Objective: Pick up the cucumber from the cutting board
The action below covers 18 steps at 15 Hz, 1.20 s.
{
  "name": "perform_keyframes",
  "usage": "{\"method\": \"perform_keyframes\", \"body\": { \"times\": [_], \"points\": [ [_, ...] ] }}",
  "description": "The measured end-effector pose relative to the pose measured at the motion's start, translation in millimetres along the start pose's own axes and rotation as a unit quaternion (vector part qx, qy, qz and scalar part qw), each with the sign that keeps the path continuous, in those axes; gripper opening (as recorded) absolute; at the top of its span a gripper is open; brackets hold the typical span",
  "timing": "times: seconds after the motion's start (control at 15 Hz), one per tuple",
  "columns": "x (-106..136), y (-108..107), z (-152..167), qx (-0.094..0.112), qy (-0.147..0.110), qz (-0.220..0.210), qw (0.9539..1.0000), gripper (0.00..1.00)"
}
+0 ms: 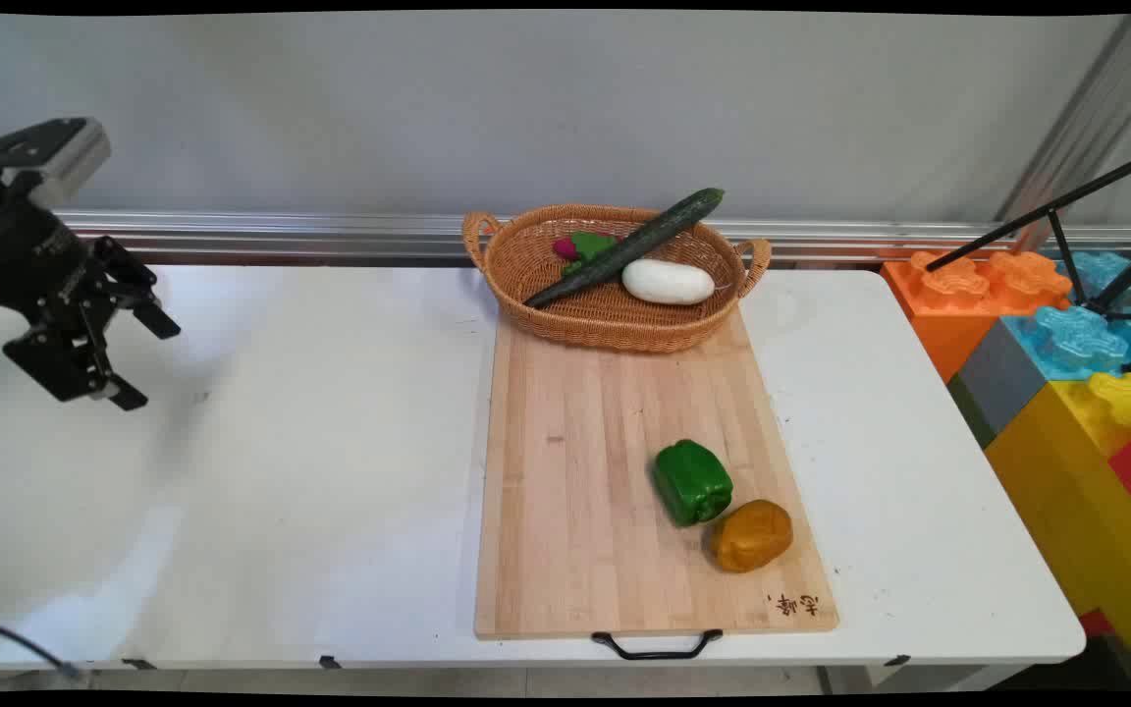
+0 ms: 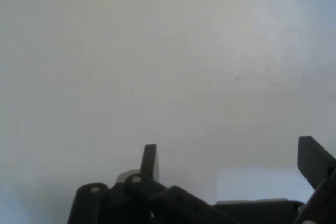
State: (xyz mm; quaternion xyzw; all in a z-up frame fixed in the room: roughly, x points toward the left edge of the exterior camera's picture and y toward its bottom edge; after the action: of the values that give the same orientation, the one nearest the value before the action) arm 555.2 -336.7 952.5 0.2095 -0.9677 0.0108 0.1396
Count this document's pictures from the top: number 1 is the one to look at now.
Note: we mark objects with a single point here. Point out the orange-brown potato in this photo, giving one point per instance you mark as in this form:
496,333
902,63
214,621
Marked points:
751,536

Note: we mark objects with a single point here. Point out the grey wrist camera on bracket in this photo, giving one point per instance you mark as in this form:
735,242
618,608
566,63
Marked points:
45,152

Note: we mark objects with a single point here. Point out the horizontal aluminium rail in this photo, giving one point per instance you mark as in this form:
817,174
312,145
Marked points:
281,236

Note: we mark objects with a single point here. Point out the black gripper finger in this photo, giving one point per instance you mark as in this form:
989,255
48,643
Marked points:
138,295
70,368

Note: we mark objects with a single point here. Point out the grey giant building block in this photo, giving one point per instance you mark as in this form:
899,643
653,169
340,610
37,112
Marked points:
997,378

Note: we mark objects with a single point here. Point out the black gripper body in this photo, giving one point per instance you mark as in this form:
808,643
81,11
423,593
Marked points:
21,250

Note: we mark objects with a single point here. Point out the long dark green cucumber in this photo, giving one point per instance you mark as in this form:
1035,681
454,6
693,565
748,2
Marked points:
624,250

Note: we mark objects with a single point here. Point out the black tripod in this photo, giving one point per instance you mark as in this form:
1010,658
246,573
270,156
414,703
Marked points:
1066,221

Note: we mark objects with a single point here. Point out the light blue giant building block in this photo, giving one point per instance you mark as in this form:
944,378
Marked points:
1076,339
1105,270

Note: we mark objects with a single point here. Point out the magenta radish with green leaves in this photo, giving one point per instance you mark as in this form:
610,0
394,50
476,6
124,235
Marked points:
585,245

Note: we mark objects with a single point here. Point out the orange giant building block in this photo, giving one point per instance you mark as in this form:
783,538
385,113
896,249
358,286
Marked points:
958,304

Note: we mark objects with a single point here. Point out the green bell pepper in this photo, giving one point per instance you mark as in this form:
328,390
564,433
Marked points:
691,483

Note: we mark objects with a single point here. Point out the yellow giant building block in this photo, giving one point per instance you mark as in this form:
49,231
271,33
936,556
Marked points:
1076,491

